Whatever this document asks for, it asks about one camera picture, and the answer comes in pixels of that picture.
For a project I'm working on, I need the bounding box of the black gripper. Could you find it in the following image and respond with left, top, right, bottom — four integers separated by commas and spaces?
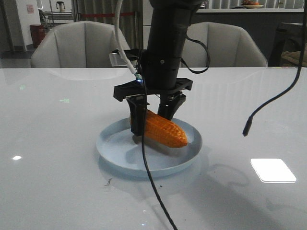
113, 50, 193, 136

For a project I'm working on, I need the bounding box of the orange plastic corn cob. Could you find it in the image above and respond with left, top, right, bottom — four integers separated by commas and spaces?
144, 110, 188, 148

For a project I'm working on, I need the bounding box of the light blue round plate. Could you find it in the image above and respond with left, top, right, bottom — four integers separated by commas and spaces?
96, 118, 202, 178

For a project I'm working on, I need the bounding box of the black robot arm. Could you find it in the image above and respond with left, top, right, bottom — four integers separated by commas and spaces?
113, 0, 200, 136

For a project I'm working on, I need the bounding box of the left beige upholstered chair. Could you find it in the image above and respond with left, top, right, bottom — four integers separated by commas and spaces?
31, 21, 118, 68

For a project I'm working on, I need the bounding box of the beige upholstered chair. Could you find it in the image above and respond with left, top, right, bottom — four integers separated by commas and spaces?
182, 22, 268, 68
31, 21, 118, 68

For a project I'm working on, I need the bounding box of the right beige upholstered chair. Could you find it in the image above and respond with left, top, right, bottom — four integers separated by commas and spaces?
182, 22, 268, 68

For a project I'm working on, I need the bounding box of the white cabinet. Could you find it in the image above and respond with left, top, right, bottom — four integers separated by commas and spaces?
142, 0, 153, 49

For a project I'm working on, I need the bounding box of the red barrier belt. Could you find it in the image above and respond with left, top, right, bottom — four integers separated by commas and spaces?
80, 11, 135, 18

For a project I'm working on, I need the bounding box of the dark counter with white top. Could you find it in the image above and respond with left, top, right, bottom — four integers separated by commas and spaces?
192, 9, 303, 61

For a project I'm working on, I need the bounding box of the red trash bin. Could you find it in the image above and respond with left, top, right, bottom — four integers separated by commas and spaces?
30, 24, 45, 48

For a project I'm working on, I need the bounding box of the fruit bowl on counter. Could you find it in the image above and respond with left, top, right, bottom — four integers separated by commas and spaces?
241, 0, 263, 9

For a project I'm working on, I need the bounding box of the dark armchair at right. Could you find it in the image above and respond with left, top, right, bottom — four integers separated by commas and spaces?
268, 23, 303, 67

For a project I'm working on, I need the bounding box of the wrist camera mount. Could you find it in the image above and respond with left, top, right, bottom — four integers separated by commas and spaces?
108, 48, 140, 67

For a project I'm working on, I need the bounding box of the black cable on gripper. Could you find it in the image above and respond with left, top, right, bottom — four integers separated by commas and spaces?
135, 35, 211, 230

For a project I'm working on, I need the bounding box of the black hanging cable right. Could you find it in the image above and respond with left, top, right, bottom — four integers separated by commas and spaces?
242, 0, 307, 137

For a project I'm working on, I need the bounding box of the white cable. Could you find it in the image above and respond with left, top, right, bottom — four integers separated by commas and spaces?
114, 0, 143, 83

